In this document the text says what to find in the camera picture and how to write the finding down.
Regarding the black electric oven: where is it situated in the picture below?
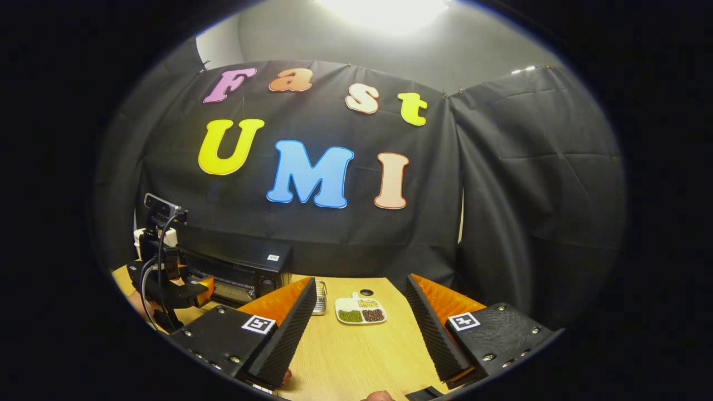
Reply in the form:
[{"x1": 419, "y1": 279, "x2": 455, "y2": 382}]
[{"x1": 177, "y1": 226, "x2": 293, "y2": 307}]

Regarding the white divided dish of beans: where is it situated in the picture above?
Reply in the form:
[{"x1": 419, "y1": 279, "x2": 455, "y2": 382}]
[{"x1": 335, "y1": 293, "x2": 388, "y2": 325}]

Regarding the metal wire basket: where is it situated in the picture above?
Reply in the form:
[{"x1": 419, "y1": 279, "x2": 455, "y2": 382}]
[{"x1": 312, "y1": 280, "x2": 328, "y2": 316}]

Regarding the white toaster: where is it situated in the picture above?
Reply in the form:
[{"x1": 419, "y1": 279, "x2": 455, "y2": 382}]
[{"x1": 134, "y1": 227, "x2": 179, "y2": 260}]

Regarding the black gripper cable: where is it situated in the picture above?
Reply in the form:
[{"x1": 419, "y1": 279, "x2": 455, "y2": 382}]
[{"x1": 140, "y1": 212, "x2": 180, "y2": 319}]

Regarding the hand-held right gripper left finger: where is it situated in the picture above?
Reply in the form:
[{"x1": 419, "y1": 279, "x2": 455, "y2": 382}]
[{"x1": 167, "y1": 276, "x2": 318, "y2": 389}]

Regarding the black backdrop cloth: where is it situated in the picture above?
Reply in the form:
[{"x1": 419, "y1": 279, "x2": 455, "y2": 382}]
[{"x1": 92, "y1": 36, "x2": 627, "y2": 329}]

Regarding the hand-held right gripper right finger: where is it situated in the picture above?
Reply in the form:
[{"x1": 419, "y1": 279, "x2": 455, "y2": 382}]
[{"x1": 406, "y1": 273, "x2": 558, "y2": 385}]

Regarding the large ceiling light panel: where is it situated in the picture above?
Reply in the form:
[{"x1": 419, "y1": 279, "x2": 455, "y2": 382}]
[{"x1": 318, "y1": 0, "x2": 453, "y2": 33}]

